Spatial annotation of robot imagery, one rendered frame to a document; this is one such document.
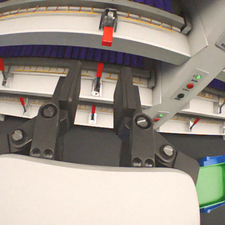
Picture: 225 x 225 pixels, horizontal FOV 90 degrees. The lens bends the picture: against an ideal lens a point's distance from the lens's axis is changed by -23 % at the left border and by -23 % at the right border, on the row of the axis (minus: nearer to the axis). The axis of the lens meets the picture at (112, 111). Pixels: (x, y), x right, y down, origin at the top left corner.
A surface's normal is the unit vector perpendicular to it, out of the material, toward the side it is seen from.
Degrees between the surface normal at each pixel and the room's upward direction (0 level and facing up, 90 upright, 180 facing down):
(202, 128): 21
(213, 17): 90
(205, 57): 90
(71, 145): 0
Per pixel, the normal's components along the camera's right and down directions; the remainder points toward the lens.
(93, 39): -0.10, 0.99
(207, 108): 0.15, -0.11
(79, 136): 0.18, -0.45
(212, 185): -0.20, -0.46
